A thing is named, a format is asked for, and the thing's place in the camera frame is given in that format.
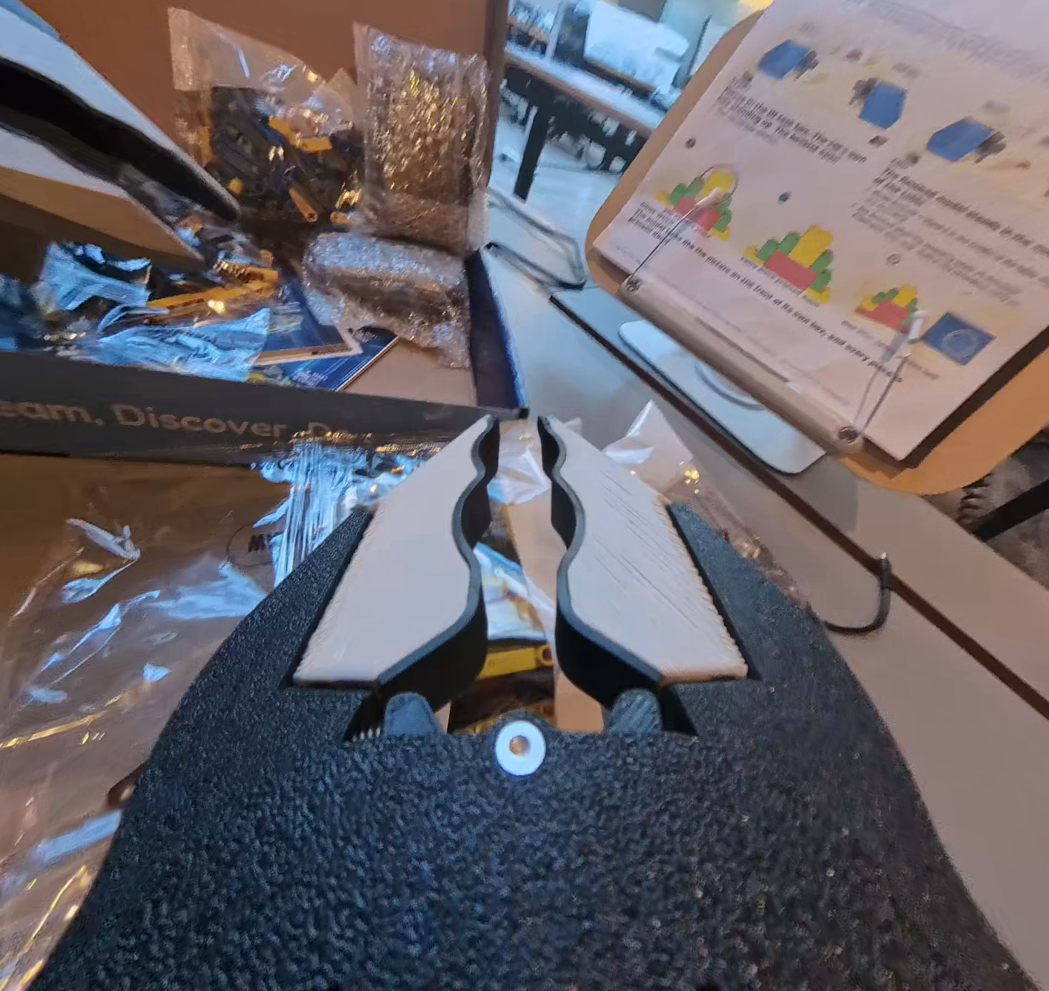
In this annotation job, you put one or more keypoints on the printed instruction sheet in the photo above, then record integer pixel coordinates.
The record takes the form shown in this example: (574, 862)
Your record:
(819, 106)

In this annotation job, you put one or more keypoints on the white stand base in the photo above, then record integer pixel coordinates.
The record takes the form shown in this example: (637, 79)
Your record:
(737, 425)

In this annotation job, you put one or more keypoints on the clear bag of dark pieces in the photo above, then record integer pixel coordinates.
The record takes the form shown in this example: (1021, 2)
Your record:
(164, 335)

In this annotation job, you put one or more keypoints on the instruction sheet on stand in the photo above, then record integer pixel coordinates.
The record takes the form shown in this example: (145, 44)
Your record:
(967, 446)

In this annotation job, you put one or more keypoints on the bubble wrap packet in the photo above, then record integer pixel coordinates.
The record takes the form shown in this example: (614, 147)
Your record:
(418, 130)
(385, 278)

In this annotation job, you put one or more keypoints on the clear bag of black pieces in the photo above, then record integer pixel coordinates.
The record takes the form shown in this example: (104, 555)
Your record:
(262, 139)

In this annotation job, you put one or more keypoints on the background grey desk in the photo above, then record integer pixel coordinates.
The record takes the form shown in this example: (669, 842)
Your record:
(574, 81)

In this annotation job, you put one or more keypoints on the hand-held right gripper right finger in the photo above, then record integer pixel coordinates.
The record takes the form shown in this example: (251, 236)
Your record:
(647, 589)

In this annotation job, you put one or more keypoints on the clear bag of tan pieces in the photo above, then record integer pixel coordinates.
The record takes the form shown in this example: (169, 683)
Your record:
(123, 598)

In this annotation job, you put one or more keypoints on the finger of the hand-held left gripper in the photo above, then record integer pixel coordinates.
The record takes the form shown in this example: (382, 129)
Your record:
(57, 77)
(65, 176)

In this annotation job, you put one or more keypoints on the printed instruction booklet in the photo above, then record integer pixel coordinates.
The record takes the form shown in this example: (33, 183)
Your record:
(344, 364)

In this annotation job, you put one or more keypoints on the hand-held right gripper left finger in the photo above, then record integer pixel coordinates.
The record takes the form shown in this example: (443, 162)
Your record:
(393, 589)

